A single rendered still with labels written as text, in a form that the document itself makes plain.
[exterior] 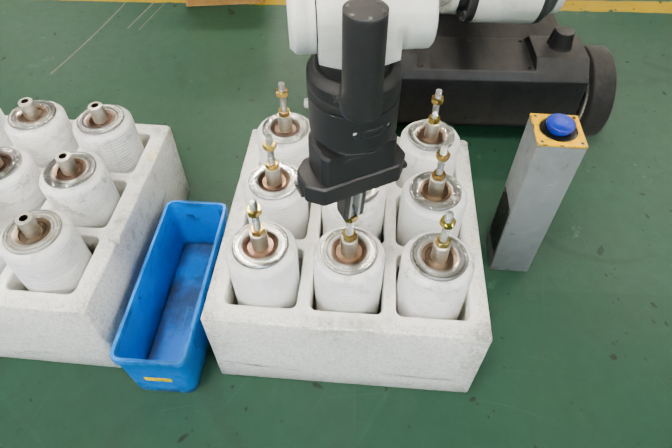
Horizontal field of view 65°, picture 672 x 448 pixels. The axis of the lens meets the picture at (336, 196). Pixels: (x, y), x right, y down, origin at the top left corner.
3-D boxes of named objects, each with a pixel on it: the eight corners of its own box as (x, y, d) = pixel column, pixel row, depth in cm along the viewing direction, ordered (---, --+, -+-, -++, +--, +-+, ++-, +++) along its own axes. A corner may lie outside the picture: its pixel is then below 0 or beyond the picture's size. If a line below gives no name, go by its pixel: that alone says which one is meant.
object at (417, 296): (435, 364, 78) (456, 301, 64) (379, 331, 81) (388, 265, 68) (463, 316, 83) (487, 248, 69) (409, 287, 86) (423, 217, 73)
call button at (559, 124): (540, 122, 77) (544, 111, 76) (568, 123, 77) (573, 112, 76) (545, 140, 75) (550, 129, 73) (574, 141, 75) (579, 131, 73)
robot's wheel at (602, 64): (548, 99, 131) (576, 26, 116) (569, 99, 131) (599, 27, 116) (569, 154, 118) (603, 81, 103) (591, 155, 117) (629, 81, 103)
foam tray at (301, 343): (262, 193, 110) (252, 128, 96) (450, 204, 108) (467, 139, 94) (221, 374, 84) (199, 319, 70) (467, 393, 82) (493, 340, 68)
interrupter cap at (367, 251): (331, 283, 66) (331, 280, 66) (312, 238, 71) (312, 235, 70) (386, 267, 68) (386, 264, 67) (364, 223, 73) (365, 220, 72)
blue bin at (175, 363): (182, 239, 102) (167, 199, 93) (238, 243, 101) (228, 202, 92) (130, 393, 82) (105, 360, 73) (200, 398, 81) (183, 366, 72)
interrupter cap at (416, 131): (431, 115, 88) (432, 112, 87) (464, 140, 84) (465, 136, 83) (397, 133, 85) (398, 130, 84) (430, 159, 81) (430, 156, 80)
